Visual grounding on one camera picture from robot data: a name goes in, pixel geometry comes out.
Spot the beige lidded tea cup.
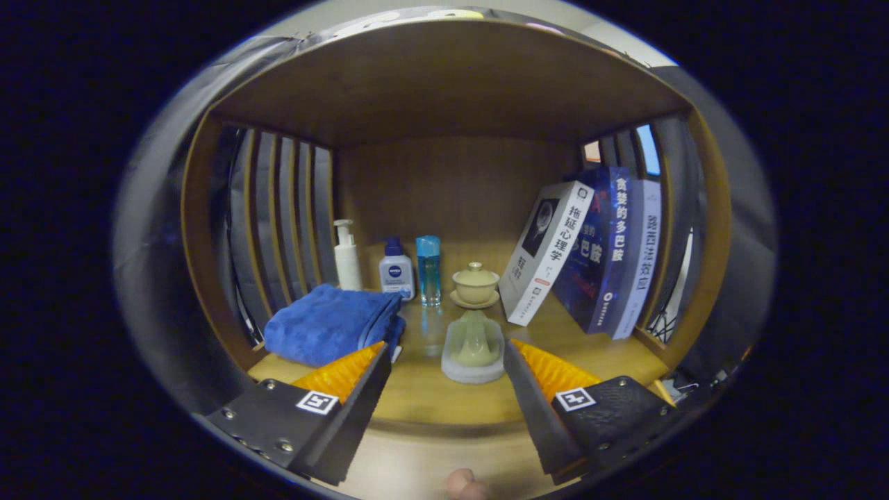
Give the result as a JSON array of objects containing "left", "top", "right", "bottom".
[{"left": 449, "top": 262, "right": 501, "bottom": 310}]

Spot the rolled blue towel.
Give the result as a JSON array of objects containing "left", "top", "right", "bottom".
[{"left": 264, "top": 283, "right": 407, "bottom": 369}]

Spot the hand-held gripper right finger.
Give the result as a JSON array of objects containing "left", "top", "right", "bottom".
[{"left": 503, "top": 338, "right": 685, "bottom": 485}]

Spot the wooden cabinet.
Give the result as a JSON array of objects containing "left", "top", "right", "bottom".
[{"left": 181, "top": 19, "right": 733, "bottom": 390}]

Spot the white book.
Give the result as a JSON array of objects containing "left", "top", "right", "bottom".
[{"left": 499, "top": 181, "right": 596, "bottom": 327}]

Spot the wooden countertop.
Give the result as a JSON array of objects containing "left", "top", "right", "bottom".
[{"left": 247, "top": 295, "right": 671, "bottom": 428}]

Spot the white bottle with blue cap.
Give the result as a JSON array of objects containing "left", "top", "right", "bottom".
[{"left": 379, "top": 237, "right": 416, "bottom": 301}]

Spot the green scrub brush white sponge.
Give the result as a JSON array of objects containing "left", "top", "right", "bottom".
[{"left": 441, "top": 309, "right": 506, "bottom": 385}]

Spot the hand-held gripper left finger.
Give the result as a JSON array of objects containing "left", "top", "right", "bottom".
[{"left": 201, "top": 340, "right": 394, "bottom": 487}]

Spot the dark blue book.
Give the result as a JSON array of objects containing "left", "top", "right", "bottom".
[{"left": 552, "top": 165, "right": 633, "bottom": 335}]

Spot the white pump bottle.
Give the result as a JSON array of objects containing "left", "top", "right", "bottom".
[{"left": 333, "top": 219, "right": 363, "bottom": 291}]

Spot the clear blue bottle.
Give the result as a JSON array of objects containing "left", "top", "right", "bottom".
[{"left": 415, "top": 235, "right": 442, "bottom": 308}]

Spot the pale lavender book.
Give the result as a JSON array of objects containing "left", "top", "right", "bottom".
[{"left": 611, "top": 179, "right": 663, "bottom": 341}]

